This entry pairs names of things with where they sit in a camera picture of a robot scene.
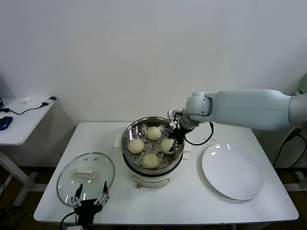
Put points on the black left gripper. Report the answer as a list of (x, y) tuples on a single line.
[(87, 208)]

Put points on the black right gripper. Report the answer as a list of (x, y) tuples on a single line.
[(182, 130)]

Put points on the white steamed baozi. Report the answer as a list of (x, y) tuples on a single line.
[(153, 133), (166, 145), (150, 160), (136, 146)]

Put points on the round glass pot lid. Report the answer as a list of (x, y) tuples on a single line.
[(72, 167)]

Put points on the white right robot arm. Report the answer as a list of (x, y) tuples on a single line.
[(239, 107)]

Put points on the stainless steel steamer basket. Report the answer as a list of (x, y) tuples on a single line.
[(153, 148)]

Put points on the small dark crumbs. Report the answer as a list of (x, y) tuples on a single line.
[(204, 139)]

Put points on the large white plate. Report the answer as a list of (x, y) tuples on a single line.
[(227, 172)]

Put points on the white side table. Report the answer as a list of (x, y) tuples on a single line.
[(21, 119)]

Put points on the blue computer mouse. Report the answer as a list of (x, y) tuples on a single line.
[(5, 122)]

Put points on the crumpled white tissue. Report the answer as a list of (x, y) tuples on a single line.
[(27, 100)]

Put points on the pale green container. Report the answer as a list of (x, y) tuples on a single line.
[(301, 83)]

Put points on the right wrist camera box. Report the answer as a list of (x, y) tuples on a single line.
[(173, 117)]

